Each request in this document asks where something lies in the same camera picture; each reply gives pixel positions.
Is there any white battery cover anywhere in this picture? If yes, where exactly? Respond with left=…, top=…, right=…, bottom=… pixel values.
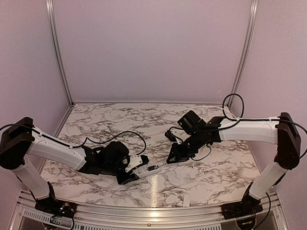
left=183, top=194, right=191, bottom=207

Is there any aluminium frame post left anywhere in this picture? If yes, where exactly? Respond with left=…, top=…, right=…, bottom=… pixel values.
left=46, top=0, right=74, bottom=107

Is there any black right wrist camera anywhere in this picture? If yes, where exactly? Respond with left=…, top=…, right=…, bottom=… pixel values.
left=177, top=110, right=206, bottom=135

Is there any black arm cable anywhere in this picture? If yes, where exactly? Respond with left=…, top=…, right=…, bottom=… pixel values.
left=0, top=123, right=147, bottom=154
left=222, top=93, right=307, bottom=159

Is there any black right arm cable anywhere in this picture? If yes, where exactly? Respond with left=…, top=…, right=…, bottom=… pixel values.
left=222, top=93, right=307, bottom=159

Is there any white zip tie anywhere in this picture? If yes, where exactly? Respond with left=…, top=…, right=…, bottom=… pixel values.
left=180, top=105, right=242, bottom=121

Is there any white remote control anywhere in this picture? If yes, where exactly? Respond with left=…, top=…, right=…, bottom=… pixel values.
left=133, top=165, right=162, bottom=178

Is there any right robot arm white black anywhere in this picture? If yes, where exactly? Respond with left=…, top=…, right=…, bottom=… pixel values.
left=166, top=111, right=301, bottom=215

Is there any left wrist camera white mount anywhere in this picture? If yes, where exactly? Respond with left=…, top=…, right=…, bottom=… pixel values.
left=125, top=155, right=149, bottom=173

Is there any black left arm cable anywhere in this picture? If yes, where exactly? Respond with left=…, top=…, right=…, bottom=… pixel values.
left=0, top=123, right=147, bottom=154

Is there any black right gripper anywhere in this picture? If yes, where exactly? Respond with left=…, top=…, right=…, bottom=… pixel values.
left=166, top=131, right=204, bottom=164

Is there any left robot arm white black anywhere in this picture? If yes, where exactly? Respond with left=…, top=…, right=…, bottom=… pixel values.
left=0, top=117, right=148, bottom=213

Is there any aluminium front rail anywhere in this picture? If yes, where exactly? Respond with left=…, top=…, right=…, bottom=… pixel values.
left=14, top=191, right=283, bottom=230

